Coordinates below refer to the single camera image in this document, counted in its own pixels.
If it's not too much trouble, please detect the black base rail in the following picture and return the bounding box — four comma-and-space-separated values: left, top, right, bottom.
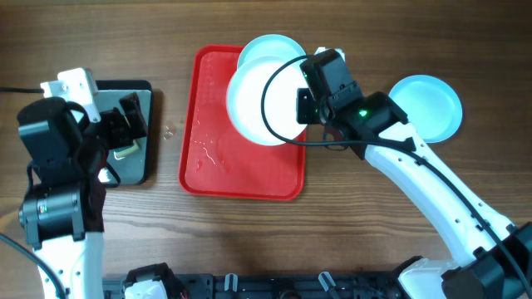
101, 269, 416, 299

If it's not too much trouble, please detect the white stained plate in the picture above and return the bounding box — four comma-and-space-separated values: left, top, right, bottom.
226, 56, 308, 146

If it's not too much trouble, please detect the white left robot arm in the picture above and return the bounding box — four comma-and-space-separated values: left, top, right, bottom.
1, 93, 148, 298

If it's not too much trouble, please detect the red plastic tray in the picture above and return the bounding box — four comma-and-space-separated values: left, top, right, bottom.
177, 45, 306, 201

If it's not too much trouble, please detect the black water tray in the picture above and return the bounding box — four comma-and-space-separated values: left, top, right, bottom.
94, 80, 154, 185

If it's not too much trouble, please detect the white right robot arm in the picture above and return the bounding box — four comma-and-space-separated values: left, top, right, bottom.
296, 87, 531, 298

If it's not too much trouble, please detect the green and yellow sponge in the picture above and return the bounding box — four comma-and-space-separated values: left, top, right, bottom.
114, 140, 140, 160

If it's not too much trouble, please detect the light blue stained plate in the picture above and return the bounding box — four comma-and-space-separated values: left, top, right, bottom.
237, 34, 306, 68

